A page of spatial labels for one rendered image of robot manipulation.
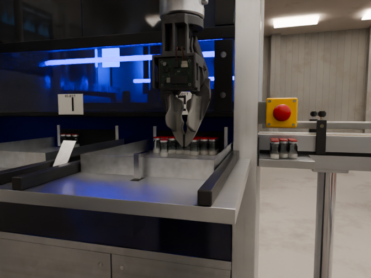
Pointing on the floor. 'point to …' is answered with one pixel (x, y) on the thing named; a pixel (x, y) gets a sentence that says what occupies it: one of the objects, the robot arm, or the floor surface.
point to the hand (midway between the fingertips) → (185, 138)
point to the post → (246, 131)
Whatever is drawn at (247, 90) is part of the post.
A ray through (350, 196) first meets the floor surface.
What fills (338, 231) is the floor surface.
